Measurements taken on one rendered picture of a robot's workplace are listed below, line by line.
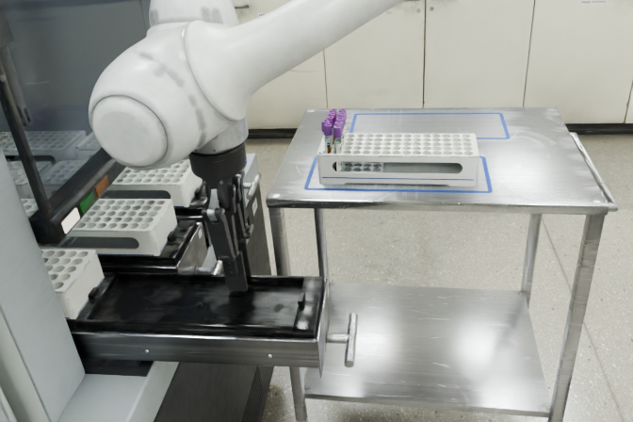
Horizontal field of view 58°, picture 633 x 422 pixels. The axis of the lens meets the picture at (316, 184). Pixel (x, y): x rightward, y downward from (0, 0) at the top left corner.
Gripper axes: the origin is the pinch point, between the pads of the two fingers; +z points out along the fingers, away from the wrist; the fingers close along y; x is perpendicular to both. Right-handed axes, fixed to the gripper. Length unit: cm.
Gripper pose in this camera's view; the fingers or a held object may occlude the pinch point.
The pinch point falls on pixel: (236, 265)
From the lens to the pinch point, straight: 87.4
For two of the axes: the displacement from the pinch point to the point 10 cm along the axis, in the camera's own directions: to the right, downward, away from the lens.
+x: 9.9, 0.0, -1.4
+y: -1.2, 4.9, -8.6
